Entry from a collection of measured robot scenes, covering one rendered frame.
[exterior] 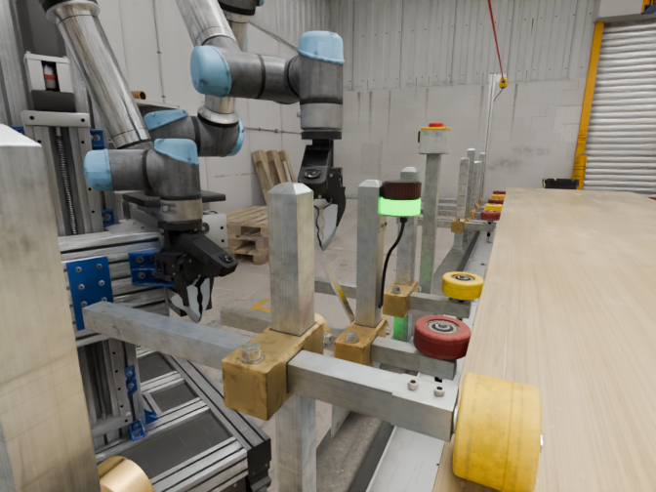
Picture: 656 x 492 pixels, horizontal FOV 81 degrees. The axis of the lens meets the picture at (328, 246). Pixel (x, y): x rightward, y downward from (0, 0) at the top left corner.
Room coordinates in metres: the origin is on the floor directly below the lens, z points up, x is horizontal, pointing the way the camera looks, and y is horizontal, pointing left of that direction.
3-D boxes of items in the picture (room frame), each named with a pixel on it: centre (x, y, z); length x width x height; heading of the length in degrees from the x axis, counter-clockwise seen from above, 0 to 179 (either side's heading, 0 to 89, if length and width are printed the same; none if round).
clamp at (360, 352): (0.59, -0.06, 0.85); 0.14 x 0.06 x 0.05; 154
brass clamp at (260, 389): (0.37, 0.05, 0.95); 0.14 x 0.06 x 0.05; 154
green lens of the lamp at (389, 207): (0.59, -0.11, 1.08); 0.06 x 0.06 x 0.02
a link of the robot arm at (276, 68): (0.77, 0.08, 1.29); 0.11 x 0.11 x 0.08; 34
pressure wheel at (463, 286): (0.75, -0.28, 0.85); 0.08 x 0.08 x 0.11
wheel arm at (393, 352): (0.60, 0.01, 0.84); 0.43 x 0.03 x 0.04; 64
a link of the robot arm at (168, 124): (1.12, 0.45, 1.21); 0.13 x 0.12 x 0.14; 124
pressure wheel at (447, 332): (0.52, -0.17, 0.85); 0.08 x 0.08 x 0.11
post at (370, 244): (0.61, -0.07, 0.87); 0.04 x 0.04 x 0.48; 64
